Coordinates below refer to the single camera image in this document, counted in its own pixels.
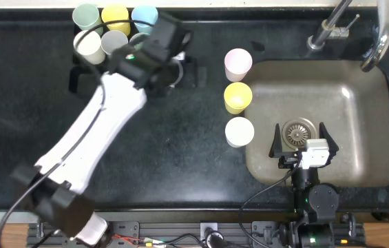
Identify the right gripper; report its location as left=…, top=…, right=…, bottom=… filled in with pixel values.
left=269, top=121, right=340, bottom=170

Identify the steel sink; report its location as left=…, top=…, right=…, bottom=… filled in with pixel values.
left=244, top=59, right=389, bottom=189

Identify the white cup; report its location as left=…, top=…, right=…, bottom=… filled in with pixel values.
left=166, top=57, right=185, bottom=89
left=224, top=116, right=255, bottom=149
left=72, top=30, right=107, bottom=65

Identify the yellow cup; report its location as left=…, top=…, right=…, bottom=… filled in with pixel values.
left=101, top=3, right=132, bottom=37
left=223, top=81, right=253, bottom=116

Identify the pink cup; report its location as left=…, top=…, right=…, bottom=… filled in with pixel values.
left=224, top=48, right=253, bottom=83

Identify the steel tap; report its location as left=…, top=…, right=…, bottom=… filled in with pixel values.
left=305, top=0, right=389, bottom=74

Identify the green cup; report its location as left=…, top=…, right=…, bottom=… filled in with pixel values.
left=129, top=32, right=151, bottom=50
left=72, top=3, right=104, bottom=36

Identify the blue cup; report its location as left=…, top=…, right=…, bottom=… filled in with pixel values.
left=131, top=4, right=159, bottom=34

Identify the grey cup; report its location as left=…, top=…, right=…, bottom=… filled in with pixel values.
left=100, top=30, right=129, bottom=56

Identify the black tray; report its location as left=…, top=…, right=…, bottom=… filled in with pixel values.
left=68, top=5, right=209, bottom=97

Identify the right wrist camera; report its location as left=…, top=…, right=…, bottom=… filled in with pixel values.
left=299, top=138, right=330, bottom=170

